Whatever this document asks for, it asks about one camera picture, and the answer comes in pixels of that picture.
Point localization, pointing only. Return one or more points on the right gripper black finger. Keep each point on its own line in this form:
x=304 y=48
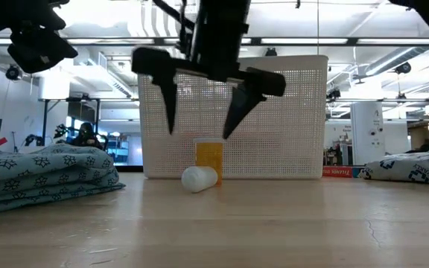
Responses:
x=169 y=100
x=242 y=106

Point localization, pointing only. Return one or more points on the orange pill bottle white cap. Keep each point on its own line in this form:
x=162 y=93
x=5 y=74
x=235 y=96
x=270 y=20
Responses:
x=209 y=156

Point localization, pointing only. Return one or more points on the white plastic bottle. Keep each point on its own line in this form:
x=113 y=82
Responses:
x=197 y=179

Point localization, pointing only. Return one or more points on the red Tylenol medicine box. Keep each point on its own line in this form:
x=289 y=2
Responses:
x=336 y=172

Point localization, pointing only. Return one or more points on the grey cross-printed fabric packet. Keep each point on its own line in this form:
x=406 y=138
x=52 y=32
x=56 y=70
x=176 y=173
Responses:
x=408 y=167

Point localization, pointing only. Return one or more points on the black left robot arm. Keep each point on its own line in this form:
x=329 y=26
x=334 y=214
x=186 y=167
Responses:
x=13 y=13

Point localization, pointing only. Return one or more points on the background black robot arm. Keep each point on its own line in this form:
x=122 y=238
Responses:
x=60 y=131

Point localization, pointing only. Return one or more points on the white perforated plastic basket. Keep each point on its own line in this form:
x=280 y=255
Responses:
x=281 y=130

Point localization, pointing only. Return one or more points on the teal star-patterned folded gown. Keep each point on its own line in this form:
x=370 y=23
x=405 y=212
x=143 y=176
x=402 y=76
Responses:
x=39 y=175

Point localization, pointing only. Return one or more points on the white round pillar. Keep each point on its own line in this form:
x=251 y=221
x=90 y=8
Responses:
x=367 y=134

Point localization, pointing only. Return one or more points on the black round ceiling camera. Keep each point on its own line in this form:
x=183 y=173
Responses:
x=270 y=52
x=13 y=72
x=403 y=68

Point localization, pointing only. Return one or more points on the black metal rack frame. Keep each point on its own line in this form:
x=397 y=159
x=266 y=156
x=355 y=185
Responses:
x=45 y=119

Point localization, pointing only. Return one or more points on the black metal table frame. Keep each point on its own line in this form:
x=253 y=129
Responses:
x=129 y=168

